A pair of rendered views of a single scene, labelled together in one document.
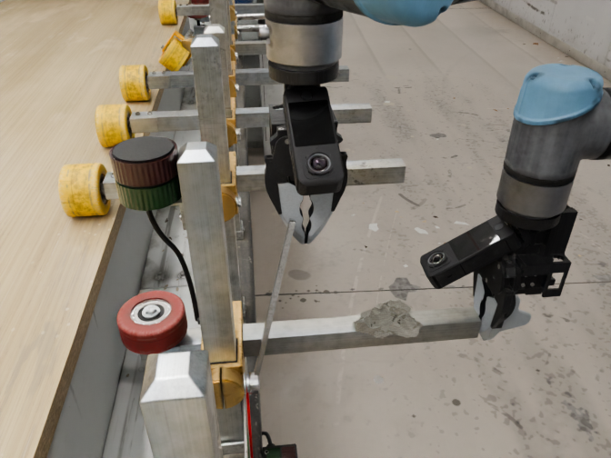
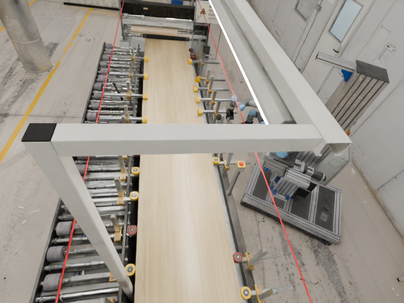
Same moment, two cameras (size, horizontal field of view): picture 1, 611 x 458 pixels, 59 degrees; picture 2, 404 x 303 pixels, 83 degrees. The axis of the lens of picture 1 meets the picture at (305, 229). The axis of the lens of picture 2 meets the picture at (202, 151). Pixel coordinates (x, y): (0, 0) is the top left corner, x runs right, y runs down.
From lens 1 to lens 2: 2.21 m
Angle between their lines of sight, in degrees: 17
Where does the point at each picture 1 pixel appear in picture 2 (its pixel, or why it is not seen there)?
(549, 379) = not seen: hidden behind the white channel
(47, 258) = (198, 120)
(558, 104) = (251, 113)
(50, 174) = (190, 107)
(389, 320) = not seen: hidden behind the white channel
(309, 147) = (231, 116)
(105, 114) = (197, 98)
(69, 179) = (199, 111)
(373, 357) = not seen: hidden behind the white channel
